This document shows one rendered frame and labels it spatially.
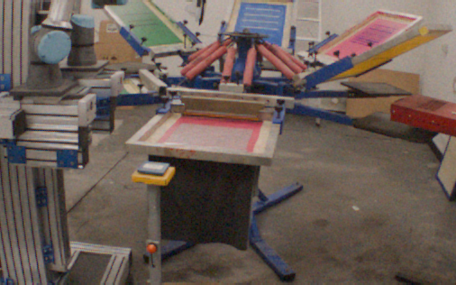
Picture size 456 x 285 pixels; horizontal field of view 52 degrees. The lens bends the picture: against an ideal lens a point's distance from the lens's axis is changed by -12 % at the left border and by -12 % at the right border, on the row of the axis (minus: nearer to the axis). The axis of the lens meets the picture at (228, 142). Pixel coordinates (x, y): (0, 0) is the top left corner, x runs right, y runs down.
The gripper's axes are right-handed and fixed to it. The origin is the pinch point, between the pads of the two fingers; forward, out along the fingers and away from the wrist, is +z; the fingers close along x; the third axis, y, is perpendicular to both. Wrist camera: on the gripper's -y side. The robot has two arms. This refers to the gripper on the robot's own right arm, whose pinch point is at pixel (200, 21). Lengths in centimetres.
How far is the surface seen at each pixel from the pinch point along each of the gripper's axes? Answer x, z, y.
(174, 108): -72, 30, 23
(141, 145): -17, 47, 22
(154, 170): 2, 55, 11
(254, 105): -72, 25, -16
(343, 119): -120, 25, -64
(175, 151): -18, 49, 8
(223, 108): -72, 27, -1
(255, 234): -151, 102, -17
